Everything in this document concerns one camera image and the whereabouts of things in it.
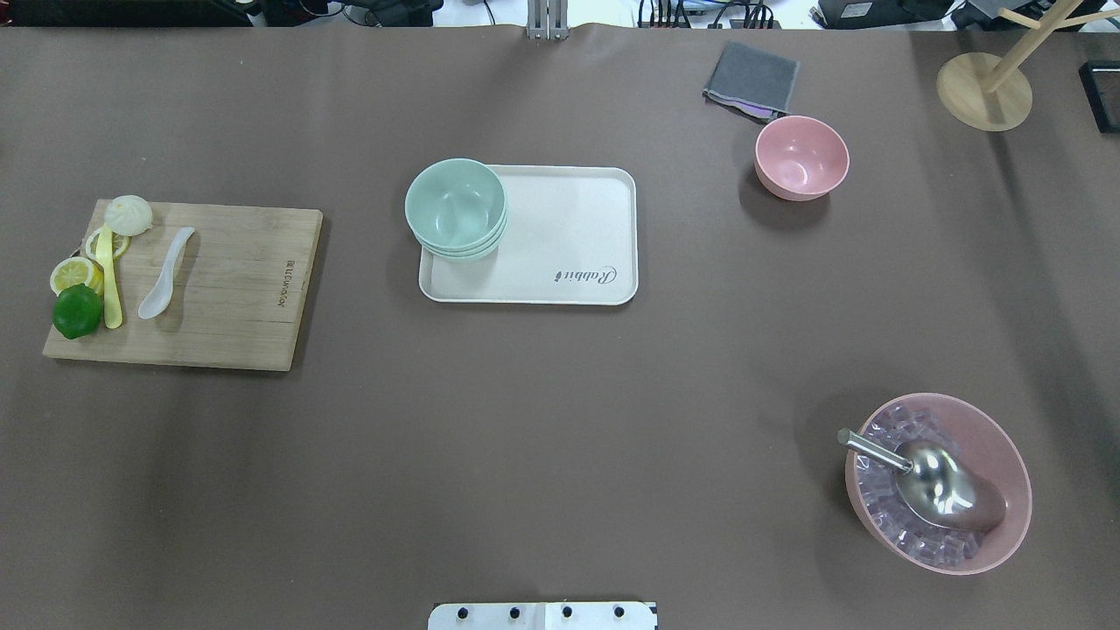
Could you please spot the small pink bowl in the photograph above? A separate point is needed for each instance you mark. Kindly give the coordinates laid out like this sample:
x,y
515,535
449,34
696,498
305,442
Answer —
x,y
799,158

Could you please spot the white ceramic spoon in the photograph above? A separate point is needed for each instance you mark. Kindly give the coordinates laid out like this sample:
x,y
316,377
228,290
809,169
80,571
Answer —
x,y
159,298

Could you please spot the middle green bowl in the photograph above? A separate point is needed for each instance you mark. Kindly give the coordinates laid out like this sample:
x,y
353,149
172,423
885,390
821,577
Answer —
x,y
502,226

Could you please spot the green bowl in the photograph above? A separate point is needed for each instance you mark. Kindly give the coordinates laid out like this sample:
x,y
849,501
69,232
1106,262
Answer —
x,y
455,203
467,254
502,226

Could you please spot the bottom green bowl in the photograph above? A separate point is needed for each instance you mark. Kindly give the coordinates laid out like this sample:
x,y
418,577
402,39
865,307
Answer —
x,y
467,254

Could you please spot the top green bowl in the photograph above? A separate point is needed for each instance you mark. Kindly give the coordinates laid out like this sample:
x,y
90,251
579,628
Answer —
x,y
455,203

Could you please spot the large pink bowl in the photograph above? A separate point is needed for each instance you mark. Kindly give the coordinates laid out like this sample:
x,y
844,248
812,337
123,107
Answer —
x,y
986,450

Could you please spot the yellow plastic spoon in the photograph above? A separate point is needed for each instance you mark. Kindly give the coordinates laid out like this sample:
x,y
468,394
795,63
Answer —
x,y
104,250

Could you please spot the cream serving tray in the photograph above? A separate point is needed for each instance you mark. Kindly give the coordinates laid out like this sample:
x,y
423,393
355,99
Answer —
x,y
571,240

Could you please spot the grey folded cloth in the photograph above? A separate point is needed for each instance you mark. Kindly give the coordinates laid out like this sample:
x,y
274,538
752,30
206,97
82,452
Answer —
x,y
753,81

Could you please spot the bamboo cutting board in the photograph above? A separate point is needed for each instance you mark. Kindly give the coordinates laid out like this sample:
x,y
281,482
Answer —
x,y
238,296

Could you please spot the clear ice cubes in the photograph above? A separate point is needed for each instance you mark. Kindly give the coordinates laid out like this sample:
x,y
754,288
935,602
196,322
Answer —
x,y
927,544

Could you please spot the metal ice scoop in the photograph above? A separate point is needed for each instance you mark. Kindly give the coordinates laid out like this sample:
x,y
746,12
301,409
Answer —
x,y
934,485

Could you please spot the lemon slice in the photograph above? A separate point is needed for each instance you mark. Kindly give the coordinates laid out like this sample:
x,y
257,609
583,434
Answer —
x,y
120,243

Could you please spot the wooden mug tree stand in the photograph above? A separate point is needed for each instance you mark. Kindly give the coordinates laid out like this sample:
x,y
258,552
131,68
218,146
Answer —
x,y
989,92

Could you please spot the green lime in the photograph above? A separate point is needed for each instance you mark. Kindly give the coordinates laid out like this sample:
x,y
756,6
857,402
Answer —
x,y
77,311

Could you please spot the lemon half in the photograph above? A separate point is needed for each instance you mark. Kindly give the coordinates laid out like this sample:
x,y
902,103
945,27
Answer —
x,y
77,270

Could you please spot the black box at edge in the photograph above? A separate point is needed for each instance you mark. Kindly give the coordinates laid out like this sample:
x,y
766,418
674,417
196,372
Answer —
x,y
1100,81

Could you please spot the aluminium frame post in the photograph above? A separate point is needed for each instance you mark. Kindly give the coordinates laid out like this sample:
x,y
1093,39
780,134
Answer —
x,y
547,20

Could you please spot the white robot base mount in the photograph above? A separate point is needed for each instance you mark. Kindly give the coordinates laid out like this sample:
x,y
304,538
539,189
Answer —
x,y
545,615

